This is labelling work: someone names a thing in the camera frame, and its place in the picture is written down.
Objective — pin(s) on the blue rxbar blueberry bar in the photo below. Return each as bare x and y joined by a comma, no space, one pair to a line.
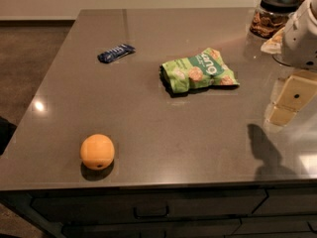
116,53

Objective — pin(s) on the black drawer handle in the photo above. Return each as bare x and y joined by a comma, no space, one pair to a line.
151,211

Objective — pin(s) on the clear plastic cup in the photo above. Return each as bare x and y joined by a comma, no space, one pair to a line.
279,58

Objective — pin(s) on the dark cabinet drawer front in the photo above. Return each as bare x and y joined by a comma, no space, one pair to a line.
133,207

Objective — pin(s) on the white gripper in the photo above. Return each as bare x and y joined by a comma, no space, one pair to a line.
301,40

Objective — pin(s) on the glass jar with black lid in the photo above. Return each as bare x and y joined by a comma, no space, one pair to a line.
272,15

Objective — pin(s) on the green snack bag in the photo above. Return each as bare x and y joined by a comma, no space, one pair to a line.
200,71

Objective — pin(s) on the orange fruit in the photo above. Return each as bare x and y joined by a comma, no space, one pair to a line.
97,152

